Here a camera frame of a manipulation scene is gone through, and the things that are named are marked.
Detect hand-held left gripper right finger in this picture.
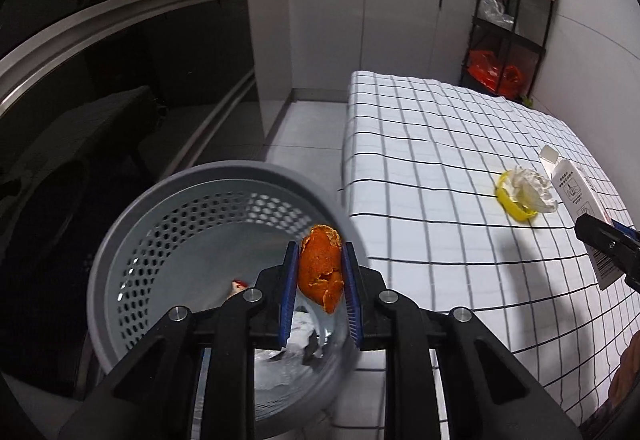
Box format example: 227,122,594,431
341,241,583,440

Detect red plastic bag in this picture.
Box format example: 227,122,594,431
467,50,523,98

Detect black glossy cabinet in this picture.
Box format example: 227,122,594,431
0,0,266,401

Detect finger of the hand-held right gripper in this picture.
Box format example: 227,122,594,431
574,214,640,293

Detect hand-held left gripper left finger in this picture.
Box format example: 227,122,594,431
57,241,300,440

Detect black metal shelf trolley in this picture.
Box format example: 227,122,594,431
459,0,558,108

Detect grey perforated plastic bin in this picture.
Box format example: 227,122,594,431
86,161,368,427

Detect clear plastic bag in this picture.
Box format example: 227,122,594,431
480,0,516,30

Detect white tissue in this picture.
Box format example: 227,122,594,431
505,168,551,201
255,305,331,391

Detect black-checked white tablecloth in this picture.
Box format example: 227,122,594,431
340,70,640,428

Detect grey kitchen counter cabinets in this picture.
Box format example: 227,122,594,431
245,0,478,105

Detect person's right forearm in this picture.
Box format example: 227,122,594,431
607,332,640,403

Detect orange peel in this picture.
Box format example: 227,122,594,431
297,225,346,315

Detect white paper carton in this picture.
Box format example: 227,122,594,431
539,145,626,291

